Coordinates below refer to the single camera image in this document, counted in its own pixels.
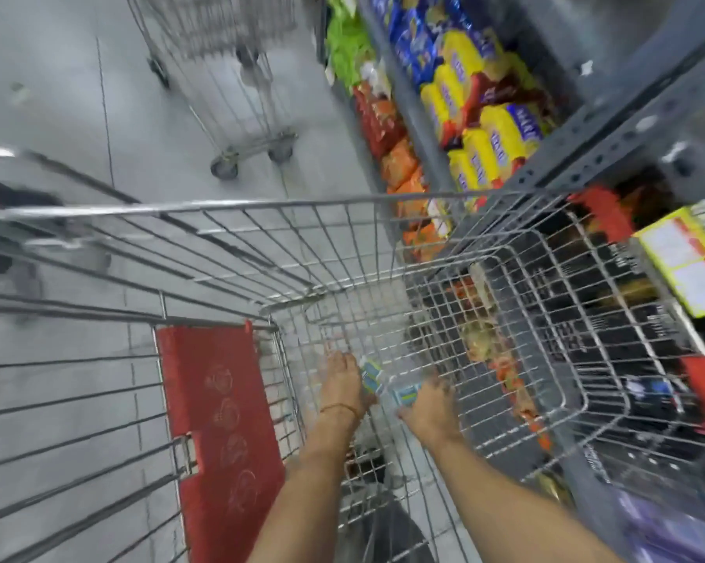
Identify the pile of maroon biscuit packets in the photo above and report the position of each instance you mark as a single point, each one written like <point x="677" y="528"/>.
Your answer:
<point x="493" y="90"/>

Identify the pile of blue biscuit packets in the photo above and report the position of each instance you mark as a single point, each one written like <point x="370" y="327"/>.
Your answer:
<point x="414" y="46"/>

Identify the pile of orange snack packets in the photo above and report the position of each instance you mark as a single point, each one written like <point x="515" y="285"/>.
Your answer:
<point x="399" y="164"/>

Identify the person's left hand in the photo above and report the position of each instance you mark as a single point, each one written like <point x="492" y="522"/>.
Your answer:
<point x="342" y="389"/>

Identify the red cart seat flap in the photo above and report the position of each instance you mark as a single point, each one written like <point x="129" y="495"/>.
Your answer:
<point x="223" y="433"/>

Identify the person's right forearm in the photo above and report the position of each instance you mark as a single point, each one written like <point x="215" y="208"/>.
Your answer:
<point x="505" y="504"/>

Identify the person's dark trouser leg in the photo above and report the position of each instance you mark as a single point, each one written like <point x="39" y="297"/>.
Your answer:
<point x="382" y="530"/>

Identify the row of brown orange packets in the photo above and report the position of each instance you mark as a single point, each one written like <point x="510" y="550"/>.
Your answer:
<point x="481" y="340"/>

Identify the pile of red snack packets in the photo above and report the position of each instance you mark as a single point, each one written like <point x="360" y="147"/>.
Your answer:
<point x="379" y="120"/>

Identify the orange thread wristband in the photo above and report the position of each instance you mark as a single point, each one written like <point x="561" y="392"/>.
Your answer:
<point x="338" y="408"/>

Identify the yellow shelf label sign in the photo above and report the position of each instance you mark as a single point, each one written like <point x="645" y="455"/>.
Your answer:
<point x="681" y="257"/>

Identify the empty metal shopping cart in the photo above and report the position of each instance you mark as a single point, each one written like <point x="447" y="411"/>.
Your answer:
<point x="224" y="168"/>

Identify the pile of purple packets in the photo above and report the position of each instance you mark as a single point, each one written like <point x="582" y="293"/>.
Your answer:
<point x="669" y="533"/>

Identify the person's left fingers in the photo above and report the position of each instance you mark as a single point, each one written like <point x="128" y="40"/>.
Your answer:
<point x="342" y="363"/>

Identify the grey metal shelving unit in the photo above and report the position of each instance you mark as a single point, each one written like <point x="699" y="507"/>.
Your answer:
<point x="622" y="128"/>

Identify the grey metal trolley frame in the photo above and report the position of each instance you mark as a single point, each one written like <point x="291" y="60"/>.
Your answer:
<point x="18" y="199"/>

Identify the pile of yellow biscuit packets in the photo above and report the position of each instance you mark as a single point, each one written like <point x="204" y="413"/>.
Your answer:
<point x="505" y="131"/>

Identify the person's right hand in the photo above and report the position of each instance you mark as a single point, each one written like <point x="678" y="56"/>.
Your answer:
<point x="434" y="413"/>

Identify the person's left forearm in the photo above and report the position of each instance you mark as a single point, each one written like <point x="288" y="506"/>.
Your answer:
<point x="305" y="492"/>

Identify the person's right thumb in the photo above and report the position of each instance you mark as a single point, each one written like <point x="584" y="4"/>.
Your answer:
<point x="407" y="413"/>

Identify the small blue yellow packet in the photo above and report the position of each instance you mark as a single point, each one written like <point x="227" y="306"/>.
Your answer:
<point x="373" y="376"/>
<point x="408" y="395"/>

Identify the row of dark packets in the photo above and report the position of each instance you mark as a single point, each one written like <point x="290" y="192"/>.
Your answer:
<point x="622" y="322"/>

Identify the pile of green snack packets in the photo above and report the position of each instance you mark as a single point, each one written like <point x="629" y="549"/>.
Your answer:
<point x="346" y="46"/>

